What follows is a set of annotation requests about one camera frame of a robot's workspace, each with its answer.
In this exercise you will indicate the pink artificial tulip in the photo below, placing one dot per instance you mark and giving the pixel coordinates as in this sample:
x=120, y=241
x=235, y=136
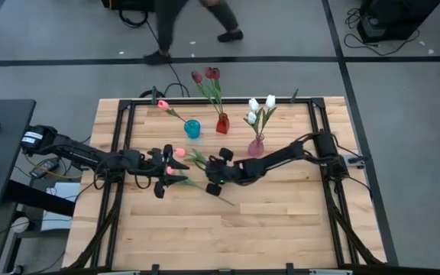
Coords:
x=163, y=105
x=170, y=170
x=180, y=152

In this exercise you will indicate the black desk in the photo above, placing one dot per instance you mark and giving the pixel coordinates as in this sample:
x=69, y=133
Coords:
x=2, y=153

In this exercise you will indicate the pink glass vase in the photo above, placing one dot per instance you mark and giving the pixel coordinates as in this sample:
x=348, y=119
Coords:
x=256, y=147

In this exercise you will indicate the black equipment case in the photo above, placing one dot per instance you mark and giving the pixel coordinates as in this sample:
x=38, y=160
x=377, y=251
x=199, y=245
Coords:
x=395, y=19
x=128, y=4

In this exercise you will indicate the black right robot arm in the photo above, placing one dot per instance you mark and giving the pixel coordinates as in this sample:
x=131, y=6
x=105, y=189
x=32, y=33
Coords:
x=273, y=156

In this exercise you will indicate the person legs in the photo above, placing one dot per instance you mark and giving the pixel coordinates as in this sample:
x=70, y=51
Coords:
x=166, y=23

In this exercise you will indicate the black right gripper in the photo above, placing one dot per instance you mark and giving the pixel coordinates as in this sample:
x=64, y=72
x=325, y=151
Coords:
x=225, y=172

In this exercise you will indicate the white flat box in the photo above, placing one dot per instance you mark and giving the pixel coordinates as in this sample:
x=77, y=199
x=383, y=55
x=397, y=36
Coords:
x=61, y=206

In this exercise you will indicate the silver metal bracket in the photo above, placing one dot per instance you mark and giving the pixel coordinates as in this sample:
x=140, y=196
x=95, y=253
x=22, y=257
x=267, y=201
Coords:
x=353, y=162

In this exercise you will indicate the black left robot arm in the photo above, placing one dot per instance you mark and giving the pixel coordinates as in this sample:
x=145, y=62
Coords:
x=82, y=153

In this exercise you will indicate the black power adapter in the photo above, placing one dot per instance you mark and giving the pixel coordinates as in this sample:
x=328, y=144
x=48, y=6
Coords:
x=44, y=168

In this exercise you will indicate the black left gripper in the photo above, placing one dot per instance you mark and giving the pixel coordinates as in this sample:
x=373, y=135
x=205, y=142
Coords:
x=157, y=168

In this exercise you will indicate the silver aluminium rail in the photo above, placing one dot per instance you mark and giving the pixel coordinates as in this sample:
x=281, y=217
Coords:
x=118, y=273
x=330, y=272

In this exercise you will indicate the white artificial tulip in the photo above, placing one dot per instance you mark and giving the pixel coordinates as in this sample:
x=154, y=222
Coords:
x=270, y=101
x=253, y=104
x=251, y=117

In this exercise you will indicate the black metal table frame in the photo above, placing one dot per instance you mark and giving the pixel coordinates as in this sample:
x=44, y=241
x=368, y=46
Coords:
x=189, y=102

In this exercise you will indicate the red glass vase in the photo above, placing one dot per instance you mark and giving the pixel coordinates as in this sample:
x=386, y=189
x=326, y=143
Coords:
x=223, y=124

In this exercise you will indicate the blue glass vase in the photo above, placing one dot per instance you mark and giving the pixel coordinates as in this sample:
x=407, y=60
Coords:
x=192, y=129

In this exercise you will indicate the dark red artificial tulip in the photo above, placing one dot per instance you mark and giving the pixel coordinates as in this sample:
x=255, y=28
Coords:
x=196, y=76
x=215, y=73
x=208, y=72

